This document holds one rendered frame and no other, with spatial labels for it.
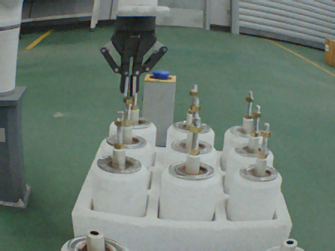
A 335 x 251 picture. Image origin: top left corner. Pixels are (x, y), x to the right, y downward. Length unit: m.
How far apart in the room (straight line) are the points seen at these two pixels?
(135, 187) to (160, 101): 0.41
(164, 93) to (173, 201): 0.42
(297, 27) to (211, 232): 5.77
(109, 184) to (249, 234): 0.25
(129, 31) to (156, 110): 0.37
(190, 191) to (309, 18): 5.86
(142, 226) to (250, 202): 0.18
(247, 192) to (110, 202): 0.22
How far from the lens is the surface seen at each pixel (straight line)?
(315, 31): 6.60
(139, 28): 0.85
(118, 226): 0.79
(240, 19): 6.16
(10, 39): 1.07
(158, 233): 0.79
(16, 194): 1.16
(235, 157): 0.92
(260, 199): 0.81
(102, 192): 0.81
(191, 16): 6.08
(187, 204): 0.79
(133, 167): 0.81
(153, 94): 1.17
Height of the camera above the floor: 0.56
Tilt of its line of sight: 17 degrees down
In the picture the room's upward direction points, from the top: 4 degrees clockwise
